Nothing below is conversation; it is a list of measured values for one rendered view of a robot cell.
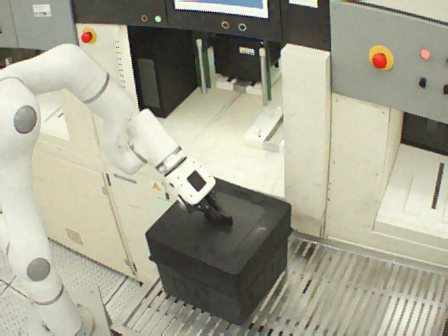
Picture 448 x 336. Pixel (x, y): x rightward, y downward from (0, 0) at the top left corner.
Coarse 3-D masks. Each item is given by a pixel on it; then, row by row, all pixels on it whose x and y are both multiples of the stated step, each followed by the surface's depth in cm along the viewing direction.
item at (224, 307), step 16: (160, 272) 144; (272, 272) 145; (176, 288) 145; (192, 288) 139; (208, 288) 135; (256, 288) 139; (192, 304) 146; (208, 304) 140; (224, 304) 135; (240, 304) 133; (256, 304) 143; (240, 320) 137
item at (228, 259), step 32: (224, 192) 146; (256, 192) 145; (160, 224) 138; (192, 224) 137; (224, 224) 136; (256, 224) 136; (288, 224) 142; (160, 256) 137; (192, 256) 128; (224, 256) 128; (256, 256) 129; (224, 288) 129
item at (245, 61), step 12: (216, 36) 206; (216, 48) 206; (228, 48) 203; (240, 48) 201; (252, 48) 198; (276, 48) 211; (216, 60) 210; (228, 60) 207; (240, 60) 205; (252, 60) 202; (276, 60) 214; (216, 72) 214; (228, 72) 211; (240, 72) 208; (252, 72) 206; (252, 84) 210
